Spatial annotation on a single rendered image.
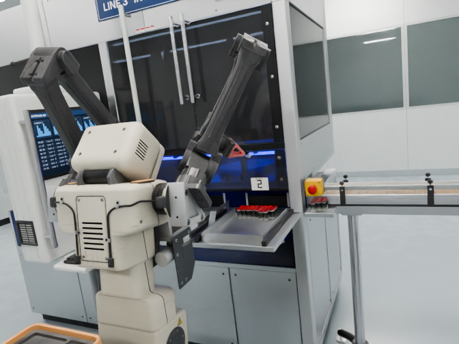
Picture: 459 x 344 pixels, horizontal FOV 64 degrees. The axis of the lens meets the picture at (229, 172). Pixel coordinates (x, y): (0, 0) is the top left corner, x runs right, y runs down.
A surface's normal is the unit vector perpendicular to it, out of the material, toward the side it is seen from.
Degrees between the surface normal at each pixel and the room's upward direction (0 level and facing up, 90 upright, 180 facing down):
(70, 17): 90
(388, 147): 90
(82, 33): 90
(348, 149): 90
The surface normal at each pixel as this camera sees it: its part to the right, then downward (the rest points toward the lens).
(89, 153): -0.38, -0.50
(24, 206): -0.44, 0.22
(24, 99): 0.90, -0.03
